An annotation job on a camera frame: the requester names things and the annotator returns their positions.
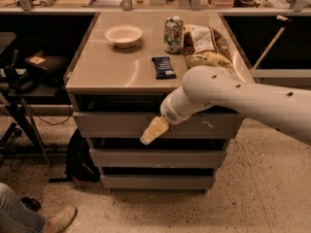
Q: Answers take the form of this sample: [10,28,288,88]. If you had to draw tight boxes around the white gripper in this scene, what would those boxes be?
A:
[140,86,211,145]

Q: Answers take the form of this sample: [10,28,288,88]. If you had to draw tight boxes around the grey top drawer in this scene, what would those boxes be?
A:
[73,112,243,139]

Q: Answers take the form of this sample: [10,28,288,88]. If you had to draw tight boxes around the grey drawer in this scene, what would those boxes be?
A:
[73,112,243,139]
[100,175,215,190]
[89,149,226,168]

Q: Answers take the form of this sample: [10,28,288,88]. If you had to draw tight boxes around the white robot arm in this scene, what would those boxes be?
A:
[140,66,311,145]

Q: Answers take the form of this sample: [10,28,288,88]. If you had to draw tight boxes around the grey bottom drawer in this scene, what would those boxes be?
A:
[100,175,215,190]

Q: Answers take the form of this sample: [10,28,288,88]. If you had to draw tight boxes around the grey middle drawer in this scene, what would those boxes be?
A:
[89,149,226,168]

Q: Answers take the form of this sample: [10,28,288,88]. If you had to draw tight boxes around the grey drawer cabinet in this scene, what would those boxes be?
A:
[66,9,238,178]

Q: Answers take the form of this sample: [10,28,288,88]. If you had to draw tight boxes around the dark blue snack bar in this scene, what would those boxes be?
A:
[152,56,176,80]

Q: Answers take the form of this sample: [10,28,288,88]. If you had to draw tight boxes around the black backpack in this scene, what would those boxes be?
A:
[66,129,100,183]

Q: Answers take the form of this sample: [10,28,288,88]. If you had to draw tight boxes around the yellow brown chip bag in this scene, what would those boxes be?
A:
[184,24,234,71]

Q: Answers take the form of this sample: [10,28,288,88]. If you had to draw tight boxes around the white bowl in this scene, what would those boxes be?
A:
[105,24,143,49]

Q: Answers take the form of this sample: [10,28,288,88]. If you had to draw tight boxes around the green white soda can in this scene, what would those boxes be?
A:
[164,16,183,53]

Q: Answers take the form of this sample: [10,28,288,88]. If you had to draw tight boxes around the black box with label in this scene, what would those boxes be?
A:
[24,51,68,78]

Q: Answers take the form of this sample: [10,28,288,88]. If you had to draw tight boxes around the tan shoe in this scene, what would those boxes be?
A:
[46,205,77,233]

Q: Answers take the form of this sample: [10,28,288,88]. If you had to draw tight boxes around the black side desk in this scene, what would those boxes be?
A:
[0,31,59,167]

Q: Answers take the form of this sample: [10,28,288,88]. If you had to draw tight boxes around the black headphones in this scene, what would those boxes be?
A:
[4,65,39,94]

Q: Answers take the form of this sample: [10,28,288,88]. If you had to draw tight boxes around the white-tipped stick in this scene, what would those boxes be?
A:
[252,16,292,70]

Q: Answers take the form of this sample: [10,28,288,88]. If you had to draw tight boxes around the person leg in jeans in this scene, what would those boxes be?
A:
[0,183,48,233]

